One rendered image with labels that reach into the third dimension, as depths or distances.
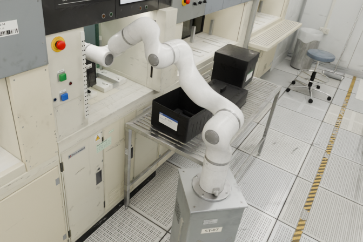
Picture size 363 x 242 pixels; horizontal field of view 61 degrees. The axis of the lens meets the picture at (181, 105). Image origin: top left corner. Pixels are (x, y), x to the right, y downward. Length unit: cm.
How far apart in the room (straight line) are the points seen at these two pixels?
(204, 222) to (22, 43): 107
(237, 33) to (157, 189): 174
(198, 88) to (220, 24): 210
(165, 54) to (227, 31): 209
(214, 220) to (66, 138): 82
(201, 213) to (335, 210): 162
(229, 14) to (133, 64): 145
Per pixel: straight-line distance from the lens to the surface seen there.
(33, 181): 163
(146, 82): 208
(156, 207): 242
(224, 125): 122
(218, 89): 220
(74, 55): 148
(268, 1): 469
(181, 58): 133
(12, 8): 125
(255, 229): 246
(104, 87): 200
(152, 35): 131
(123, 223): 233
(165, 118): 178
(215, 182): 144
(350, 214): 292
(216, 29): 334
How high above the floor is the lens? 183
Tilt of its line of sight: 30 degrees down
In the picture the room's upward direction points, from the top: 7 degrees clockwise
